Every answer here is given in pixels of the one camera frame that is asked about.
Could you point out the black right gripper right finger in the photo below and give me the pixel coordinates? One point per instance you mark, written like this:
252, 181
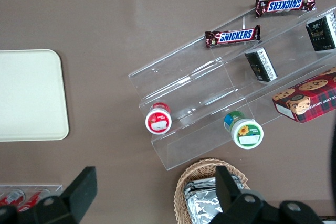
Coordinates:
231, 200

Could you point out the light wicker basket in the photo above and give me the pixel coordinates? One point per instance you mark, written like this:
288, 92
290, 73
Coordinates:
183, 182

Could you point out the Snickers chocolate bar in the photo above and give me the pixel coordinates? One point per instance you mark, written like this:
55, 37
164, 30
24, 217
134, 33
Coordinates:
233, 36
284, 5

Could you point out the clear acrylic stepped shelf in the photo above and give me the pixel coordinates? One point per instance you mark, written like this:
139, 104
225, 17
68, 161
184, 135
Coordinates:
189, 77

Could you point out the beige plastic tray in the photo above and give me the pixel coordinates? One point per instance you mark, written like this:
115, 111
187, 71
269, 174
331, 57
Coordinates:
31, 95

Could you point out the red tartan cookie box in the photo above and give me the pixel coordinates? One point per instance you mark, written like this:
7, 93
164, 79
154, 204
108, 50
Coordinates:
312, 100

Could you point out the silver foil packets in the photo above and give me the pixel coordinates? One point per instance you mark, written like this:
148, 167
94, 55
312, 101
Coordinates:
200, 205

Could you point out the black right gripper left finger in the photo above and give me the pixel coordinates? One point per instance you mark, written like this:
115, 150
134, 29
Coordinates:
78, 197

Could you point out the small black box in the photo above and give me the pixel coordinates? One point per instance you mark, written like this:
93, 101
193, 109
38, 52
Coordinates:
321, 33
262, 65

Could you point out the green lid jar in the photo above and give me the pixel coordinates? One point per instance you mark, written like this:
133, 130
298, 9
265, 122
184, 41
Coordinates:
245, 133

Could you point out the red lid jar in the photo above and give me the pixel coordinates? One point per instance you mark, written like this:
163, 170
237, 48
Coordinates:
158, 120

